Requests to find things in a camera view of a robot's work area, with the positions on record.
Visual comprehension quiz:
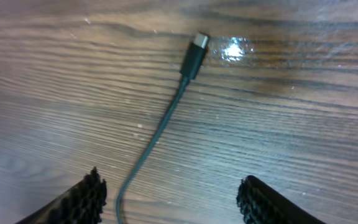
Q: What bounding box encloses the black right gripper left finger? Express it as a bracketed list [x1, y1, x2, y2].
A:
[16, 167, 107, 224]

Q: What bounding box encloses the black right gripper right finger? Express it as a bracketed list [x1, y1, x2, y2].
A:
[236, 175, 324, 224]

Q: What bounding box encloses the black USB charging cable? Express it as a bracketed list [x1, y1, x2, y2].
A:
[115, 32, 210, 224]

